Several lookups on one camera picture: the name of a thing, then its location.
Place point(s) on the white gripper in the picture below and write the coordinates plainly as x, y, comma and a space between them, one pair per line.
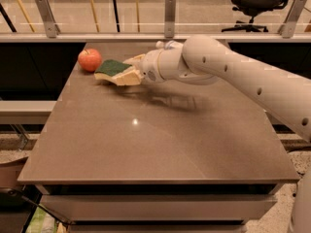
150, 66

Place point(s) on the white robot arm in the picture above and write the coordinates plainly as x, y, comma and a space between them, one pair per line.
201, 60

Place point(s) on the clear plastic water bottle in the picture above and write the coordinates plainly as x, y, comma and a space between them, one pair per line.
170, 45

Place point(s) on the red apple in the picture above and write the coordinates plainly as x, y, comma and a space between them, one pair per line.
90, 59

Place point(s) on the glass railing with metal posts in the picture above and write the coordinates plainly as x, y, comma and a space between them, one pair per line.
165, 17

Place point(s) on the green white package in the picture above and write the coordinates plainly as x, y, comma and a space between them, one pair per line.
41, 222

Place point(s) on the green and yellow sponge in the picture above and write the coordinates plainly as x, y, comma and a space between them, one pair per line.
109, 69

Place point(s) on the grey table drawer base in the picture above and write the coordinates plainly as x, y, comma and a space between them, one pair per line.
182, 212

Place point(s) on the black office chair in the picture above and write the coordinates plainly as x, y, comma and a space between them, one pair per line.
253, 8

